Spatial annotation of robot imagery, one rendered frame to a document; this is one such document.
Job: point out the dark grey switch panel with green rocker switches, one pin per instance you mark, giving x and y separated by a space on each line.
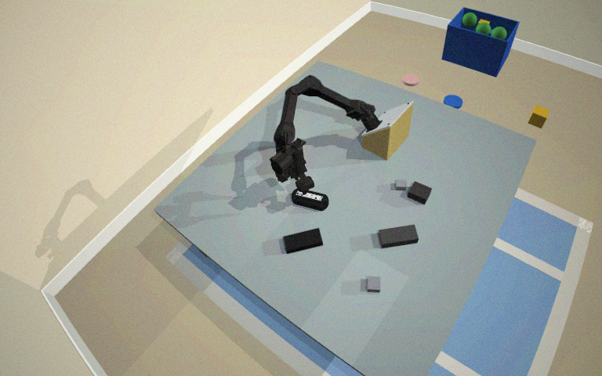
311 199

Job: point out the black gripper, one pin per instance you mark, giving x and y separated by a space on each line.
305 182

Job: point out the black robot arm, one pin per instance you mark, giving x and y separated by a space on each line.
288 152

